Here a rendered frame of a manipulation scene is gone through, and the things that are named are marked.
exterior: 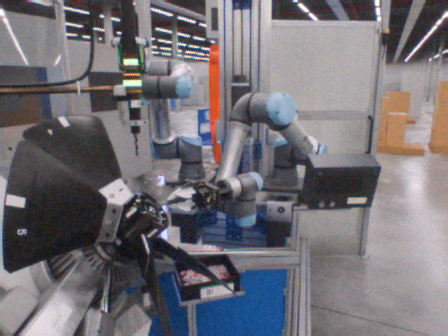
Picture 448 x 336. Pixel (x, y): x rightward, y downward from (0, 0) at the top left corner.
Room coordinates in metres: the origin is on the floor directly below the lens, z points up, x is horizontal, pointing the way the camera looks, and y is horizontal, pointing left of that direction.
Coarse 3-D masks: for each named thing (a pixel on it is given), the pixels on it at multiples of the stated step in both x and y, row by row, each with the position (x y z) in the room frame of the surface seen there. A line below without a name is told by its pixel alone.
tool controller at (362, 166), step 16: (320, 160) 1.23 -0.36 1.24; (336, 160) 1.23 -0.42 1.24; (352, 160) 1.23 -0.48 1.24; (368, 160) 1.23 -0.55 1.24; (304, 176) 1.30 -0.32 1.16; (320, 176) 1.18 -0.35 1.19; (336, 176) 1.19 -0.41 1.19; (352, 176) 1.19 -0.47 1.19; (368, 176) 1.19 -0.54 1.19; (304, 192) 1.29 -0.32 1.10; (320, 192) 1.20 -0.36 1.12; (336, 192) 1.21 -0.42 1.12; (352, 192) 1.21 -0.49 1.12; (368, 192) 1.21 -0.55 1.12; (320, 208) 1.23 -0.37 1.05
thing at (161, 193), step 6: (132, 180) 1.09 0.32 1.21; (138, 180) 1.10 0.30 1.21; (150, 180) 1.12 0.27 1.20; (132, 186) 1.04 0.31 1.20; (138, 186) 1.05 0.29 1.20; (144, 186) 1.06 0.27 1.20; (150, 186) 1.07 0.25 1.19; (156, 186) 1.08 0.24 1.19; (162, 186) 1.10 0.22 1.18; (168, 186) 1.12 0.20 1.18; (132, 192) 1.00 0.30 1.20; (150, 192) 1.01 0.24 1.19; (156, 192) 1.01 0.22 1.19; (162, 192) 1.03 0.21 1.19; (168, 192) 1.05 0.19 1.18; (156, 198) 0.96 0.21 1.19; (162, 198) 0.97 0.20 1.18; (180, 198) 1.03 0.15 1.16; (162, 204) 0.92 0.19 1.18
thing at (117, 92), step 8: (112, 88) 0.83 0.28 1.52; (120, 88) 0.84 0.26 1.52; (112, 96) 0.85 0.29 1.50; (120, 96) 0.83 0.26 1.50; (128, 96) 0.84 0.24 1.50; (120, 104) 0.84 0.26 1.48; (128, 104) 0.85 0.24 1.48; (120, 112) 0.85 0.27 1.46; (128, 112) 0.85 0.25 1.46; (120, 120) 0.86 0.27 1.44; (128, 120) 0.85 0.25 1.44; (136, 120) 0.85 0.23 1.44; (144, 120) 0.86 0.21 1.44
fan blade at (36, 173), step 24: (24, 144) 0.57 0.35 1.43; (24, 168) 0.54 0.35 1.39; (48, 168) 0.59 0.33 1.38; (24, 192) 0.53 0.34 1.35; (48, 192) 0.56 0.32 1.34; (72, 192) 0.61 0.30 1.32; (96, 192) 0.67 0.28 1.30; (24, 216) 0.51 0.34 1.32; (48, 216) 0.55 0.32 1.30; (72, 216) 0.60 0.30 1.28; (96, 216) 0.66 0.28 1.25; (24, 240) 0.50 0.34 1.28; (48, 240) 0.54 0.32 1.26; (72, 240) 0.59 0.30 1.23; (96, 240) 0.66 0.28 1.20; (24, 264) 0.49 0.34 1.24
